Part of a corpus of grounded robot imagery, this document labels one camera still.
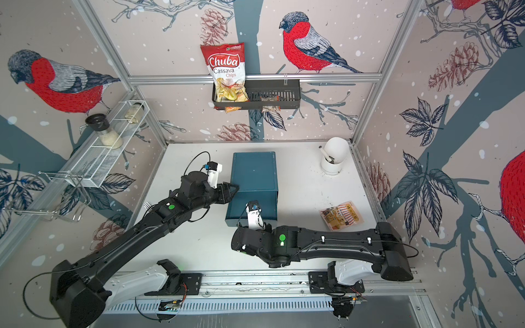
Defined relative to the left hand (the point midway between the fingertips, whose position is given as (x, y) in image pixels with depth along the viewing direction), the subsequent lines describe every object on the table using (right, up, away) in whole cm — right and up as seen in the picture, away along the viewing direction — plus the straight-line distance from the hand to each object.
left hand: (239, 184), depth 75 cm
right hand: (+3, -15, -5) cm, 16 cm away
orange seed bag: (+44, -17, +16) cm, 50 cm away
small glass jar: (-46, +29, +10) cm, 55 cm away
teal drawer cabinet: (+6, +4, +5) cm, 9 cm away
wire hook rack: (-55, -2, -11) cm, 56 cm away
